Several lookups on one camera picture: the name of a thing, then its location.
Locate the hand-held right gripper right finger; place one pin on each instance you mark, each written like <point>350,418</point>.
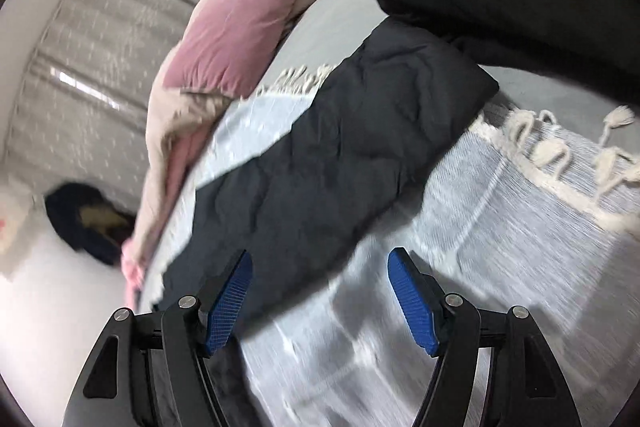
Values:
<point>412,302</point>

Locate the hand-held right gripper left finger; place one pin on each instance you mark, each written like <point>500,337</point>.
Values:
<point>227,302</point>

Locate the black quilted down jacket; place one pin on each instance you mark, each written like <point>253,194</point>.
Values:
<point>325,157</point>

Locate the grey checked tasselled blanket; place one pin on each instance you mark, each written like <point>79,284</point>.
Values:
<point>500,257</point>

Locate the dark blue cloth heap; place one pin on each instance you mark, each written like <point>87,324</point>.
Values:
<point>85,222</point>

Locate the beige quilt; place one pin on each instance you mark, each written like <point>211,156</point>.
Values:
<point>170,142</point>

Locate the grey star-print curtain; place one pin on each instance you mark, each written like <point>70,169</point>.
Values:
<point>85,72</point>

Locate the pink pillow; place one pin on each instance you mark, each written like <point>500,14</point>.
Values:
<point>240,22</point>

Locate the grey bed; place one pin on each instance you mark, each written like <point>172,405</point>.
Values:
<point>340,7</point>

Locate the black folded clothing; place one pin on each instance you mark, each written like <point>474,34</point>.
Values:
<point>525,17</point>

